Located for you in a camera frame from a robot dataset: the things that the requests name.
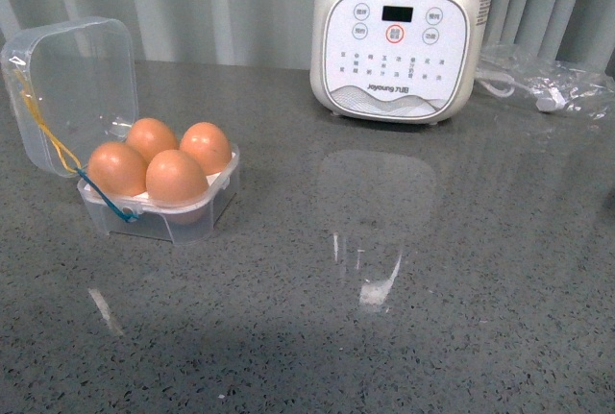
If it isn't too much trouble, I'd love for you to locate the brown egg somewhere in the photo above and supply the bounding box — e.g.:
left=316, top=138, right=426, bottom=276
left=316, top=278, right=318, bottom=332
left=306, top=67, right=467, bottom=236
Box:
left=87, top=141, right=147, bottom=197
left=180, top=122, right=233, bottom=175
left=126, top=117, right=179, bottom=163
left=146, top=150, right=209, bottom=225

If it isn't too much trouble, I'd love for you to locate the clear plastic egg box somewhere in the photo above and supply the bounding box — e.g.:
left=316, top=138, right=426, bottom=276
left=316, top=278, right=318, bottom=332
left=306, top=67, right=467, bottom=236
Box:
left=1, top=17, right=239, bottom=244

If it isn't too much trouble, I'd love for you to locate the white Joyoung soy milk maker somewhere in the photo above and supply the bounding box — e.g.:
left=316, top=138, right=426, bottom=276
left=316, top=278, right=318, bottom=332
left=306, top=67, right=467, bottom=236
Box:
left=310, top=0, right=491, bottom=124

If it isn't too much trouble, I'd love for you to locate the blue rubber band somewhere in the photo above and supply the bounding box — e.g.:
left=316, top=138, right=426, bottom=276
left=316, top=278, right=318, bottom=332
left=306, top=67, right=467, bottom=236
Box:
left=75, top=167, right=138, bottom=223

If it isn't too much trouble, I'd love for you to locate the yellow rubber band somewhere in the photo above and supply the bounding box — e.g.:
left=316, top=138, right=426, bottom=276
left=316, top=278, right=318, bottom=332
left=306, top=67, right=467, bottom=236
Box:
left=13, top=69, right=83, bottom=175

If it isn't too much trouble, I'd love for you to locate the clear plastic bag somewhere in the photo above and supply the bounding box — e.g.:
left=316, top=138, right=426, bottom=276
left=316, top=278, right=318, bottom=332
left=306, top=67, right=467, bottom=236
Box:
left=475, top=44, right=614, bottom=120

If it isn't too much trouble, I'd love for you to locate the white power cable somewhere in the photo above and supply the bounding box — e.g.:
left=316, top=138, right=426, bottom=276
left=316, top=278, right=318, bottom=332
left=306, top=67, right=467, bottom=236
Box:
left=474, top=70, right=568, bottom=113

